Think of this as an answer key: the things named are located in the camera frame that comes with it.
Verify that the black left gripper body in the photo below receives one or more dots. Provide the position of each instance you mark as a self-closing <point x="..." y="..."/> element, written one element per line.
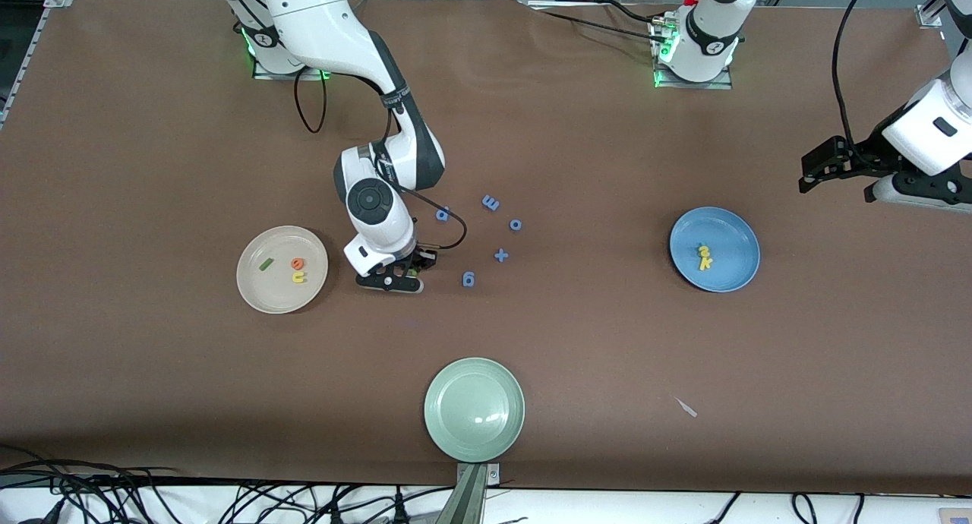
<point x="864" y="158"/>

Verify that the yellow foam letter k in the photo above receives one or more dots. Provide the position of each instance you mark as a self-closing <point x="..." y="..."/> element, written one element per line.
<point x="705" y="263"/>

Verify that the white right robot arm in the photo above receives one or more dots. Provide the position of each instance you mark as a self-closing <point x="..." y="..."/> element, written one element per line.
<point x="380" y="228"/>

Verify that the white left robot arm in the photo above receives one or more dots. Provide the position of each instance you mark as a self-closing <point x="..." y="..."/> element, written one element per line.
<point x="710" y="38"/>

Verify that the blue foam letter g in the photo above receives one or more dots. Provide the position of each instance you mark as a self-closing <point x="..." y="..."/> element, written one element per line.
<point x="464" y="279"/>

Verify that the blue foam plus sign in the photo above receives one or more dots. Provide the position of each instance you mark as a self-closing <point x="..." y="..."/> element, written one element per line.
<point x="501" y="256"/>

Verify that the blue foam letter m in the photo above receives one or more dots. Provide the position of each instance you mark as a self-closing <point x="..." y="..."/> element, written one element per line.
<point x="490" y="203"/>

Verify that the brown table cover sheet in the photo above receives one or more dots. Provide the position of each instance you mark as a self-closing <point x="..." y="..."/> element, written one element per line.
<point x="486" y="342"/>

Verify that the beige brown plate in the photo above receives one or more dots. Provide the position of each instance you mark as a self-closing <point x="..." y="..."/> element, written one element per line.
<point x="273" y="292"/>

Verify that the blue plate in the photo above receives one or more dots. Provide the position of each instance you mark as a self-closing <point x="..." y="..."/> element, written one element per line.
<point x="733" y="269"/>

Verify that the pale green plate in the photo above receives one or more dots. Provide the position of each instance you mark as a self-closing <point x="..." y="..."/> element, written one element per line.
<point x="474" y="410"/>

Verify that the white paper scrap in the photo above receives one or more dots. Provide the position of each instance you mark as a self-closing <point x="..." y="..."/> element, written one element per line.
<point x="687" y="408"/>

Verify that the beige box corner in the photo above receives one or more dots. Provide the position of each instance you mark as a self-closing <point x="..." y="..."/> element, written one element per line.
<point x="957" y="516"/>

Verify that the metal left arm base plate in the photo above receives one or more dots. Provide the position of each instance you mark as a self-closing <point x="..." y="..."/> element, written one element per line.
<point x="695" y="85"/>

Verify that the aluminium frame profile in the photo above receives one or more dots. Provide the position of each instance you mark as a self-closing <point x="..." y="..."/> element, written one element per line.
<point x="928" y="14"/>
<point x="30" y="55"/>

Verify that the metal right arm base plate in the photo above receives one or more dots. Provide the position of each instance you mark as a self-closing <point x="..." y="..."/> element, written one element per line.
<point x="292" y="76"/>

